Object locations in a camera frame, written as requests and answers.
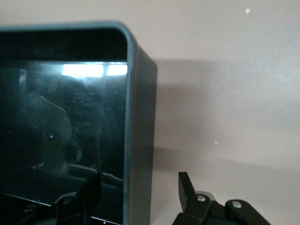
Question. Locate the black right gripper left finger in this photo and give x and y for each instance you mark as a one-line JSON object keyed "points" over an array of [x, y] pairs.
{"points": [[79, 206]]}

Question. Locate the black plastic box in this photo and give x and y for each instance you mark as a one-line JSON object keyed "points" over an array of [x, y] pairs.
{"points": [[70, 117]]}

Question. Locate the brown table mat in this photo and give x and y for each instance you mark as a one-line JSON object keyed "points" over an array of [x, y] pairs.
{"points": [[222, 93]]}

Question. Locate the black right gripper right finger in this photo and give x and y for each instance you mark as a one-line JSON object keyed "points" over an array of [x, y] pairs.
{"points": [[199, 211]]}

